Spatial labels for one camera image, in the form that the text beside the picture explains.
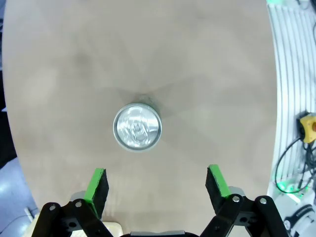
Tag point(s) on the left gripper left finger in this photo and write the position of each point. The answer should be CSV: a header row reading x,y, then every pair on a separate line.
x,y
96,192

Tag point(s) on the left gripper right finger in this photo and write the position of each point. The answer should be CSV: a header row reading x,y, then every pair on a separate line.
x,y
217,192

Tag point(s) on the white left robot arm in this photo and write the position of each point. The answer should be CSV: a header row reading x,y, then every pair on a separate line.
x,y
303,217

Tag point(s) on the silver-topped drink can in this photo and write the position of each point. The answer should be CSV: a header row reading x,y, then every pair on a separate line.
x,y
137,128

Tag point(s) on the yellow emergency stop box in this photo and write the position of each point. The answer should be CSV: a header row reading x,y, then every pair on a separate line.
x,y
307,128

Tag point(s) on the white ribbed aluminium frame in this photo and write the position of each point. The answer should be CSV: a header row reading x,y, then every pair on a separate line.
x,y
288,74

